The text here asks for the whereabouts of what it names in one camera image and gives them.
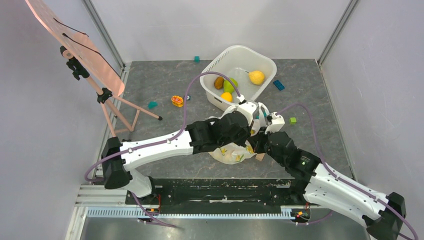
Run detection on white plastic bag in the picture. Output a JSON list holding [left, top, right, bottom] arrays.
[[209, 102, 270, 165]]

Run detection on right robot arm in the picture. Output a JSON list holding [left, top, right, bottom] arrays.
[[248, 131, 406, 240]]

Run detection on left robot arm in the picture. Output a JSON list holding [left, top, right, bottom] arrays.
[[101, 110, 254, 204]]

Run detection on yellow fake lemon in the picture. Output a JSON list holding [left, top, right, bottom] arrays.
[[220, 92, 233, 103]]

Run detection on green fake pear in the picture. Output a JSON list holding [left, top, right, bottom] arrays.
[[223, 77, 238, 94]]

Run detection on yellow fake pear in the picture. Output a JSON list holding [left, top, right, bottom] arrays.
[[245, 70, 266, 86]]

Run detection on brown fake kiwi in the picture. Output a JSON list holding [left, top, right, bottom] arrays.
[[213, 76, 225, 90]]

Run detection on wooden cube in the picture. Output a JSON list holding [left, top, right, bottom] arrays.
[[255, 153, 265, 161]]

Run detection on green cube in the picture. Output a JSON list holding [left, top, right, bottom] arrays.
[[289, 117, 297, 125]]

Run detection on blue lego brick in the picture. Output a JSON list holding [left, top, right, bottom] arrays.
[[272, 80, 285, 91]]

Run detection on white plastic basin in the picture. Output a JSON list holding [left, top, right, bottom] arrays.
[[199, 45, 277, 111]]

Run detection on orange yellow toy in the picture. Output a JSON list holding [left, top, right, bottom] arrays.
[[171, 95, 184, 108]]

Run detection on teal block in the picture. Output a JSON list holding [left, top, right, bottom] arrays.
[[147, 101, 158, 109]]

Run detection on pink board on stand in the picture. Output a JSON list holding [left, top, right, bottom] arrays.
[[26, 0, 163, 137]]

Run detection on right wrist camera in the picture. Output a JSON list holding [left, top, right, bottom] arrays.
[[265, 112, 285, 134]]

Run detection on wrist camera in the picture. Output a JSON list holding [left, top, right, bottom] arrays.
[[235, 95, 261, 124], [265, 112, 285, 134]]

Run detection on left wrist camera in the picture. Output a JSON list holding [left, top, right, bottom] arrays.
[[235, 95, 261, 124]]

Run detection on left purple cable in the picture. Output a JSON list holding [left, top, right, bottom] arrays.
[[84, 71, 246, 229]]

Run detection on purple cable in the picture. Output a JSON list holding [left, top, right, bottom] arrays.
[[276, 102, 420, 240], [84, 71, 246, 229]]

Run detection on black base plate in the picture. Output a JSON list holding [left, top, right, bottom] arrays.
[[139, 178, 306, 214]]

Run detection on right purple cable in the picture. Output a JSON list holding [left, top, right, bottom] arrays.
[[276, 102, 420, 240]]

